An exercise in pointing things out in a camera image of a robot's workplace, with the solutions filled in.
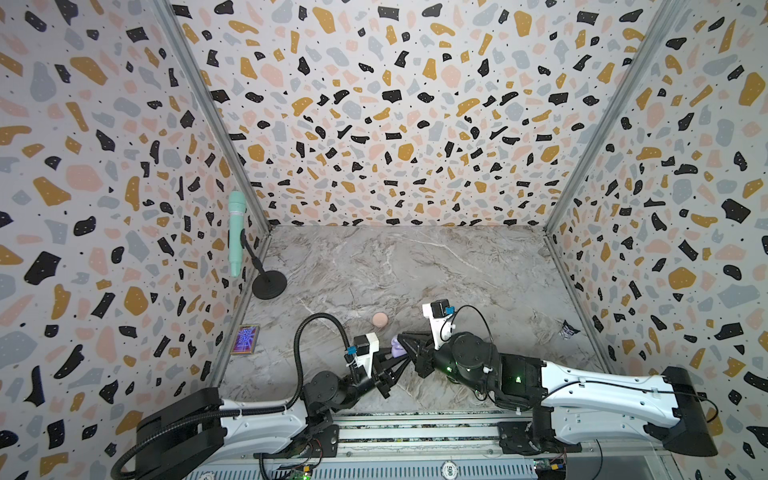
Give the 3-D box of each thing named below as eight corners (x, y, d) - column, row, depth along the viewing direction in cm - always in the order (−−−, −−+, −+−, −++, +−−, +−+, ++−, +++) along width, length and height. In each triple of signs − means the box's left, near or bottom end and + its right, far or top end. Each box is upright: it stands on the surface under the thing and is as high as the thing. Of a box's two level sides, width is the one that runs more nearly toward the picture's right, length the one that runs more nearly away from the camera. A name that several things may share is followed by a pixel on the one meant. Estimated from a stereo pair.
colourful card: (231, 354, 89) (228, 351, 88) (241, 327, 95) (239, 324, 93) (253, 354, 89) (250, 351, 88) (262, 327, 95) (260, 324, 93)
